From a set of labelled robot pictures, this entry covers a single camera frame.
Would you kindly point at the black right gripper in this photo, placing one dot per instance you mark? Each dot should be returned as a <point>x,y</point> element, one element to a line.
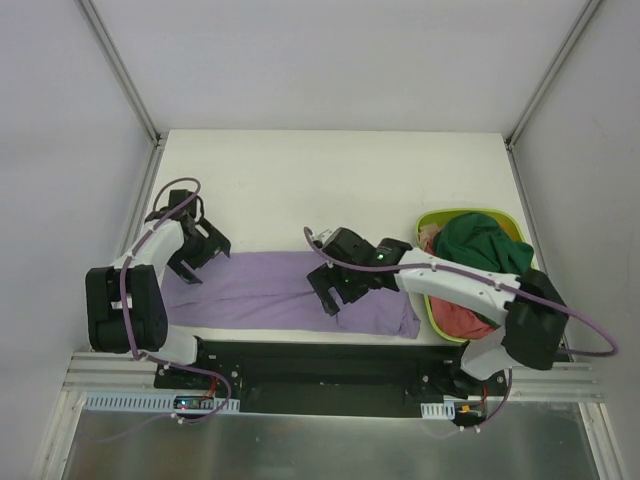
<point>330,284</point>

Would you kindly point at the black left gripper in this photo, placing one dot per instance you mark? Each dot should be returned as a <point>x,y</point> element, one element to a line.
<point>201,253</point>

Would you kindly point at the purple t shirt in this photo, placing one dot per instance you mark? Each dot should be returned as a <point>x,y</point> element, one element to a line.
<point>269,290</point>

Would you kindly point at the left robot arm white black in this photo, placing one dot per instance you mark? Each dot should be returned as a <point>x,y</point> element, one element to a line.
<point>125,307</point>

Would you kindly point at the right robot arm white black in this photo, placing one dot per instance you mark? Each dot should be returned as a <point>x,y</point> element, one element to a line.
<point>526,308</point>

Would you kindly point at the light pink t shirt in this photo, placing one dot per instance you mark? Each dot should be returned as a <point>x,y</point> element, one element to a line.
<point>426,237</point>

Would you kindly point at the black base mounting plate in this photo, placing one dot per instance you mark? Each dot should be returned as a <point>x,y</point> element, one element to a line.
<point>327,379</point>

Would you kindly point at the red pink t shirt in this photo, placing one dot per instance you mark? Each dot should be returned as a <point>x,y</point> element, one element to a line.
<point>459,323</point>

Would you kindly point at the dark green t shirt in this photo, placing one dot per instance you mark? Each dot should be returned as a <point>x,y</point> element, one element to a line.
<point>477,240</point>

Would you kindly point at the lime green plastic basket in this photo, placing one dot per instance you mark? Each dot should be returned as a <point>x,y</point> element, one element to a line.
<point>442,217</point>

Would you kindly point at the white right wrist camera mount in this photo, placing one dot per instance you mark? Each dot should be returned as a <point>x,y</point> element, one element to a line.
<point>324,236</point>

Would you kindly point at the left white slotted cable duct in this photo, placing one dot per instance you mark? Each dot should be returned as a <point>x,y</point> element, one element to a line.
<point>158,403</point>

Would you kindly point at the white slotted cable duct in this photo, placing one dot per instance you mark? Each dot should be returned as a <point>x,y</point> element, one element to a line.
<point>158,403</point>
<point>438,411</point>

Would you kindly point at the aluminium front rail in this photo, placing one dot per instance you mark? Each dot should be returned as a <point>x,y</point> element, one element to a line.
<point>565,382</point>

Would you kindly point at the right white slotted cable duct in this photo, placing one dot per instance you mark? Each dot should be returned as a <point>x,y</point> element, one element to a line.
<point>438,411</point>

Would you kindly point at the left aluminium frame post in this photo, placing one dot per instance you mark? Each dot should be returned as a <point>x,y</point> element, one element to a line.
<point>119,70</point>

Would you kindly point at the aluminium frame post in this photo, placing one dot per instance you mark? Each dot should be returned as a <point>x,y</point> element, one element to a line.
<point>119,70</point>
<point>570,41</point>

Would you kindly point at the right aluminium frame post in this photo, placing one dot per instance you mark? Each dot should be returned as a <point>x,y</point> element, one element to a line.
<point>570,41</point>

